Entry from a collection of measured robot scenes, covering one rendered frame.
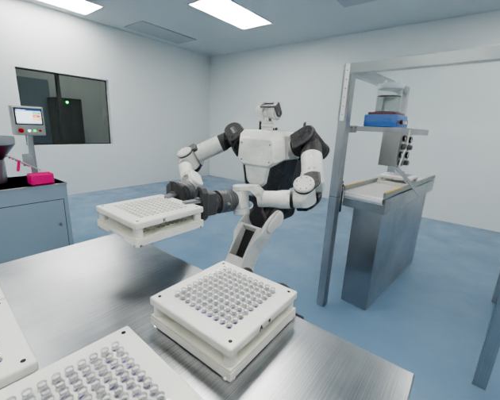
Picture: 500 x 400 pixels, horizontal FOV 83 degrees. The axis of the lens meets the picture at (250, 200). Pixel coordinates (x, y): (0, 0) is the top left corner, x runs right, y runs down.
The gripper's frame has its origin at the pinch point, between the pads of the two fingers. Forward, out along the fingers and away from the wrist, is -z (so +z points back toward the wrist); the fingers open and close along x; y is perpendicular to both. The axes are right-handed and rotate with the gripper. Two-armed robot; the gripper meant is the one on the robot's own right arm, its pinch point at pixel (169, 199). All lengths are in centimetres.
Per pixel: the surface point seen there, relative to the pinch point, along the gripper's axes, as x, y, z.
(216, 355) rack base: 16, -32, -54
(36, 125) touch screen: -21, 181, 134
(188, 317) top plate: 11, -25, -50
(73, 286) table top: 18.4, 13.6, -34.4
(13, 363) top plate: 12, -2, -66
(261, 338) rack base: 15, -40, -48
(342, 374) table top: 18, -56, -51
